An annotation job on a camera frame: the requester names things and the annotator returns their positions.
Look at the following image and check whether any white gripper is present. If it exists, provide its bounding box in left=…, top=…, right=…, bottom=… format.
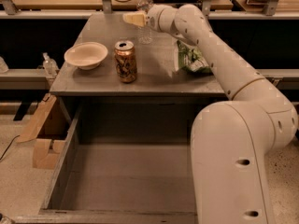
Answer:
left=122, top=5, right=178, bottom=34

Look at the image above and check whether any clear plastic water bottle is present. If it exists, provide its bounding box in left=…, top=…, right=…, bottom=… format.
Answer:
left=136, top=0, right=153, bottom=45

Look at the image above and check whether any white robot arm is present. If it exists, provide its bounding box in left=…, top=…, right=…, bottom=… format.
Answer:
left=123, top=5, right=298, bottom=224

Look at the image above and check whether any grey cabinet with top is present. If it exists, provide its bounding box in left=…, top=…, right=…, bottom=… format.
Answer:
left=49, top=13, right=230, bottom=129

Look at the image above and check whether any small sanitizer bottle left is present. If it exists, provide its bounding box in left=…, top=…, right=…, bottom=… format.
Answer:
left=43, top=52, right=59, bottom=77

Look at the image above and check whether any open grey top drawer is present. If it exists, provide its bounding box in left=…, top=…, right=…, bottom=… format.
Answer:
left=15, top=104, right=197, bottom=224

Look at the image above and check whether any gold soda can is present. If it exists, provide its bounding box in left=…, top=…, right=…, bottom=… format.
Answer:
left=114, top=40, right=137, bottom=83

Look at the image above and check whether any white paper bowl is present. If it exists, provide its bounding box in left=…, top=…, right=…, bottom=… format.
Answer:
left=64, top=42, right=108, bottom=70

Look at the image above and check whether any green chip bag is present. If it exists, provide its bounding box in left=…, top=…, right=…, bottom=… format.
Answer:
left=174, top=40, right=211, bottom=74

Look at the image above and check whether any cardboard box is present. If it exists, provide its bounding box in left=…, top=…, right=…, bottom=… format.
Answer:
left=17, top=93, right=69, bottom=170

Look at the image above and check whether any black floor cable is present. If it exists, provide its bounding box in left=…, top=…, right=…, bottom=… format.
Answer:
left=0, top=134, right=21, bottom=161

